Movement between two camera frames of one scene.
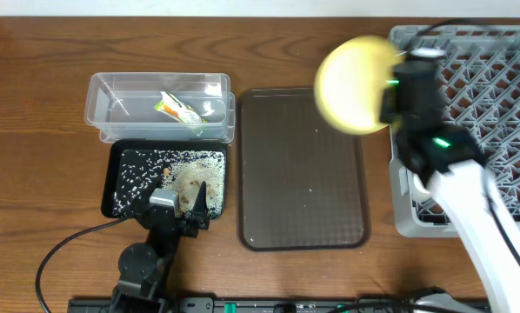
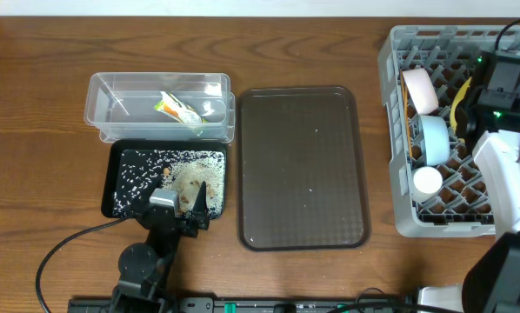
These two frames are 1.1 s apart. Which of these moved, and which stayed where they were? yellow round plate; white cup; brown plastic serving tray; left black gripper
Moved: yellow round plate
Stayed: left black gripper; white cup; brown plastic serving tray
